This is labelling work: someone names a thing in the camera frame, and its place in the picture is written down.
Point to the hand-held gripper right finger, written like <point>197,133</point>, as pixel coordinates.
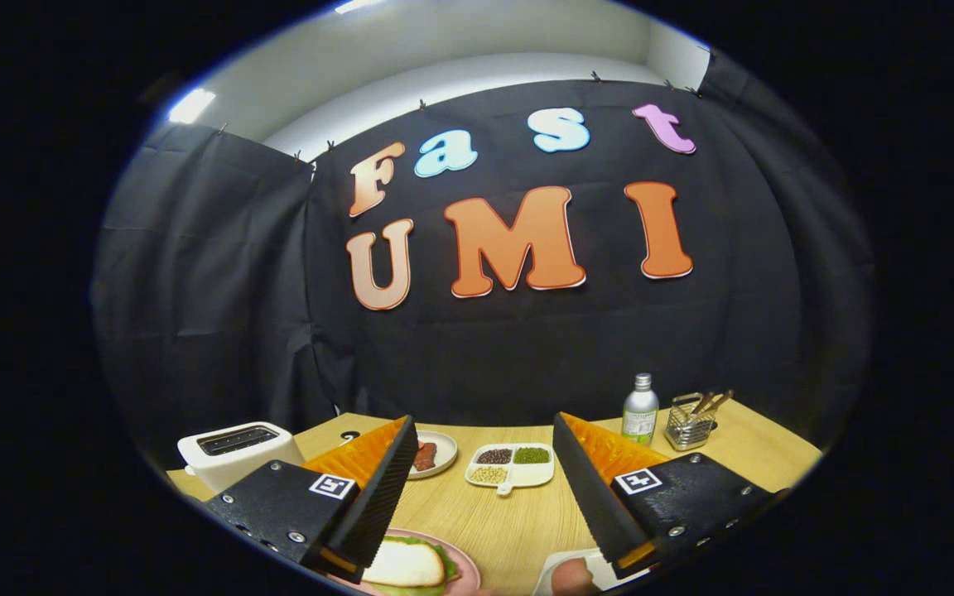
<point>589,497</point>

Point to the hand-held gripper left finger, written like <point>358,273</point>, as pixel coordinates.
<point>382,501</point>

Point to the toasted brown bread slice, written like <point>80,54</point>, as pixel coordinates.
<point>402,564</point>

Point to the green lettuce leaf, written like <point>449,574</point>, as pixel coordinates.
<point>450,569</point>

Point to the brown rib meat piece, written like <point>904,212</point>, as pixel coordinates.
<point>426,458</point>

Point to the white divided dish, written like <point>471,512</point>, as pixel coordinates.
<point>531,474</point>

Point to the pile of green beans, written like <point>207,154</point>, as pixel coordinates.
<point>532,454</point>

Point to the round white plate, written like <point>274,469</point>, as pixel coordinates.
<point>444,463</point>

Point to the pink sausage piece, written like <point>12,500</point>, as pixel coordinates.
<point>572,577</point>

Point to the white square plate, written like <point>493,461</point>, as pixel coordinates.
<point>601,579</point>

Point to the silver bottle green label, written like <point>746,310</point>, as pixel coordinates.
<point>640,418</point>

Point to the pile of yellow soybeans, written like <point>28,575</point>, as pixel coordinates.
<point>488,474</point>

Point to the pile of dark red beans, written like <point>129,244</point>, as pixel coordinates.
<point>493,455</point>

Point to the pink plate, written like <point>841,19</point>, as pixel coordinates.
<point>467,571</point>

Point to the black backdrop cloth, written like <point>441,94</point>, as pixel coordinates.
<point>527,356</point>

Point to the white toaster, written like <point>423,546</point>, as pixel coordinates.
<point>228,463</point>

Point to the ceiling light panel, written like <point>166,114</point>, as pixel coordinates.
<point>191,106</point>

